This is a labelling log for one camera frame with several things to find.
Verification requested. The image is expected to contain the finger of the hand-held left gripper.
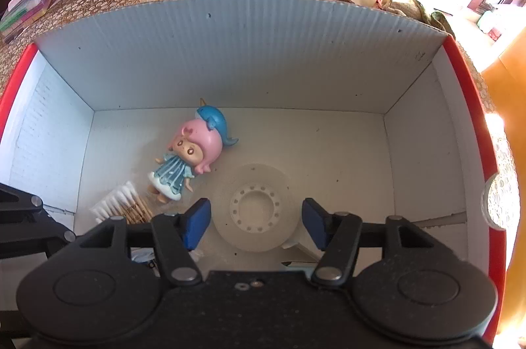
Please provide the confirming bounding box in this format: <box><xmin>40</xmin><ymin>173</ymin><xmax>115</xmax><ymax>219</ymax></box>
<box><xmin>0</xmin><ymin>182</ymin><xmax>77</xmax><ymax>260</ymax></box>

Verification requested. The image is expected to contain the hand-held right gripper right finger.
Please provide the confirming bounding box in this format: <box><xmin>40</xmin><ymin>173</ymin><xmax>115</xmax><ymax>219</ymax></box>
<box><xmin>302</xmin><ymin>198</ymin><xmax>461</xmax><ymax>288</ymax></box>

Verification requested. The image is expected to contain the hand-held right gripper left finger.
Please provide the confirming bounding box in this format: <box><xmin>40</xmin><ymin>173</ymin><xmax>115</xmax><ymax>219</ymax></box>
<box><xmin>61</xmin><ymin>198</ymin><xmax>212</xmax><ymax>287</ymax></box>

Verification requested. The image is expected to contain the clear tape roll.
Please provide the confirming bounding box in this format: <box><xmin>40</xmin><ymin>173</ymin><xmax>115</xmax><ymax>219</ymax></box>
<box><xmin>211</xmin><ymin>164</ymin><xmax>300</xmax><ymax>252</ymax></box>

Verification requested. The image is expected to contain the cotton swab pack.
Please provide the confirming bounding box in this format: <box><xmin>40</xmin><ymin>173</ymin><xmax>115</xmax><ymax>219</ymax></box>
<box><xmin>89</xmin><ymin>180</ymin><xmax>155</xmax><ymax>225</ymax></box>

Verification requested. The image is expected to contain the pink-haired doll figurine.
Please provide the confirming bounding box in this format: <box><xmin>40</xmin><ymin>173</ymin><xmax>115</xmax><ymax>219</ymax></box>
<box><xmin>147</xmin><ymin>98</ymin><xmax>240</xmax><ymax>206</ymax></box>

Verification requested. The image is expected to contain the red cardboard box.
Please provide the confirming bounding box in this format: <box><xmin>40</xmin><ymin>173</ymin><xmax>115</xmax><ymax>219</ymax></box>
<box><xmin>0</xmin><ymin>0</ymin><xmax>512</xmax><ymax>349</ymax></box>

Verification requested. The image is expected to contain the green patterned cloth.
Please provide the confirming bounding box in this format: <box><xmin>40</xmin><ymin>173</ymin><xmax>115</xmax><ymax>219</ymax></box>
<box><xmin>380</xmin><ymin>0</ymin><xmax>456</xmax><ymax>39</ymax></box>

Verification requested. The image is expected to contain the yellow chair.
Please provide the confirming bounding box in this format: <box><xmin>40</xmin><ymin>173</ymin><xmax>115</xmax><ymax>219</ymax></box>
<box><xmin>479</xmin><ymin>33</ymin><xmax>526</xmax><ymax>349</ymax></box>

